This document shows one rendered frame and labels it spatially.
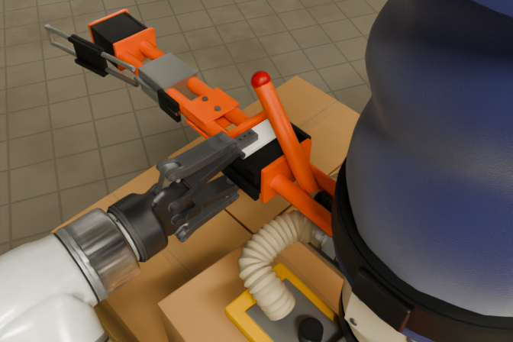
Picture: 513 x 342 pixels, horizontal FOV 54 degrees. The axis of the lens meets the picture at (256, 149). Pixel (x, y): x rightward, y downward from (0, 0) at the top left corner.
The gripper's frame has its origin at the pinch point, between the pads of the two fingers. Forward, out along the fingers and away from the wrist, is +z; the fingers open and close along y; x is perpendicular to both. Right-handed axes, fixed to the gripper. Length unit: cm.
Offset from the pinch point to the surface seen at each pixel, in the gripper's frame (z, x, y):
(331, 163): 57, -28, 69
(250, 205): 27, -33, 69
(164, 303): -15.9, -4.6, 28.6
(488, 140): -9.8, 28.4, -29.8
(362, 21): 198, -123, 123
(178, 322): -16.2, -0.5, 28.6
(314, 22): 176, -142, 123
